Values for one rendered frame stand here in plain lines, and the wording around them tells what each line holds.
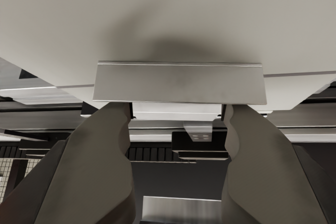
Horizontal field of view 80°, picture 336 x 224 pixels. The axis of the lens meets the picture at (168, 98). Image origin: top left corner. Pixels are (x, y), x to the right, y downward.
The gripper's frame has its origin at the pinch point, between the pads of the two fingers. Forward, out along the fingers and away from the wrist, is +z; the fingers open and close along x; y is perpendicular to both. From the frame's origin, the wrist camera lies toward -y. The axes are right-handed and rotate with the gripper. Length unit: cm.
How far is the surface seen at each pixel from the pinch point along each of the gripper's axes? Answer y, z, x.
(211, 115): 5.8, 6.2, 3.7
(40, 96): 7.7, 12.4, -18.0
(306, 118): 18.4, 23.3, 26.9
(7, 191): 86, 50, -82
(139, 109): 4.4, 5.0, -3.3
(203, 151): 22.1, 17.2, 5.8
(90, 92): 1.3, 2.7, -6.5
